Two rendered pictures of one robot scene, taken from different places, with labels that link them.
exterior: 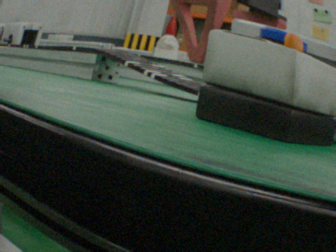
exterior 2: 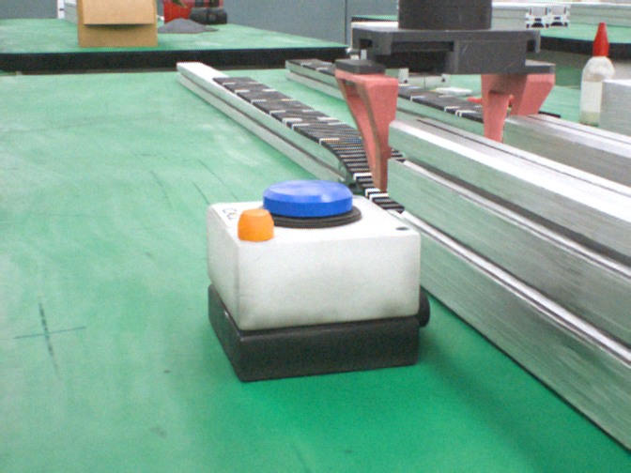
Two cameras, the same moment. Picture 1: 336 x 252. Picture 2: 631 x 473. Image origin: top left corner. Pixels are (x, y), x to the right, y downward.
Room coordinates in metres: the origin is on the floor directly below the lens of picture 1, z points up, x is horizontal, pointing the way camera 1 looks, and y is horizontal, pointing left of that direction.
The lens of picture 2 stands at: (0.11, -0.30, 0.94)
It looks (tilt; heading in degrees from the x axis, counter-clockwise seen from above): 14 degrees down; 32
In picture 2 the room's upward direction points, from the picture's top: straight up
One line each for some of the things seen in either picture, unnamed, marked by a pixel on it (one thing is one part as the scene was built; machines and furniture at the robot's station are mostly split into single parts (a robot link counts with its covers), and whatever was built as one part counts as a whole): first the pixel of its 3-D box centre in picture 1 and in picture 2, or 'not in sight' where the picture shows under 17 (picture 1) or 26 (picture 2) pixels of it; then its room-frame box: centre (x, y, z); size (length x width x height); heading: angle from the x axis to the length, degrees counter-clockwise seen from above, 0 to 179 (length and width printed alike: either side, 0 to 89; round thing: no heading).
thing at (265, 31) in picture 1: (284, 44); (307, 207); (0.48, -0.07, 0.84); 0.04 x 0.04 x 0.02
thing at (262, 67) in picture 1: (286, 90); (325, 276); (0.48, -0.08, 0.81); 0.10 x 0.08 x 0.06; 136
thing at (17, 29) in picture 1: (16, 40); (405, 56); (1.56, 0.41, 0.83); 0.11 x 0.10 x 0.10; 140
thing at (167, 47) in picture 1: (167, 45); (598, 73); (1.28, 0.03, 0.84); 0.04 x 0.04 x 0.12
